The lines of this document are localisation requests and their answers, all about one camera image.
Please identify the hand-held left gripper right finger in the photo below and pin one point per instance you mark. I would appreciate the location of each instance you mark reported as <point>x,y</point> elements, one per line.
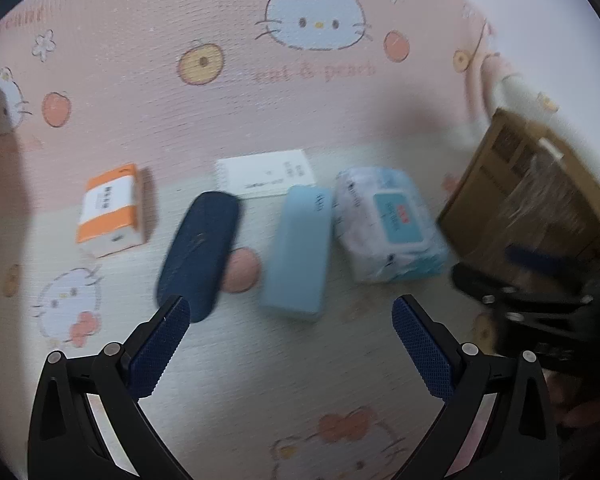
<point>422,350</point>

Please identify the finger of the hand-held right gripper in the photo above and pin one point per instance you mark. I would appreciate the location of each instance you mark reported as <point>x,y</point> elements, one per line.
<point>532,258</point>
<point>475,285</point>

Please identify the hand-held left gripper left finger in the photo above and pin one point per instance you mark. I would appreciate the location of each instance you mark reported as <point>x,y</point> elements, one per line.
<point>162,345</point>

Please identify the brown cardboard box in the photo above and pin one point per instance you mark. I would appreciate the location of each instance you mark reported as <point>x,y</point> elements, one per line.
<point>495,200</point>

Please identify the dark blue denim glasses case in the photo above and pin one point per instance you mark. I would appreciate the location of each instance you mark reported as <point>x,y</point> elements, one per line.
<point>200,245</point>

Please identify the blue and white wet wipes pack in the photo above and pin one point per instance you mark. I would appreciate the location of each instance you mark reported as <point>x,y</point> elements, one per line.
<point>385,225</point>

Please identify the orange and white tissue pack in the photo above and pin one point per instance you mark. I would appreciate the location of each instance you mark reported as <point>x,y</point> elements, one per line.
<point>110,205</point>

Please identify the light blue glasses case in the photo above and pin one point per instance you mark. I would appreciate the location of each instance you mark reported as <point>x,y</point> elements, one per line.
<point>297,255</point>

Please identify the white spiral notepad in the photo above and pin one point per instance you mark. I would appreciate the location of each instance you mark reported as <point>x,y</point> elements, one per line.
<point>260,172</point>

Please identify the pink cartoon cat printed blanket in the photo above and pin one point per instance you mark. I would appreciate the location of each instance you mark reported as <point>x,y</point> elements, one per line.
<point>130,85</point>

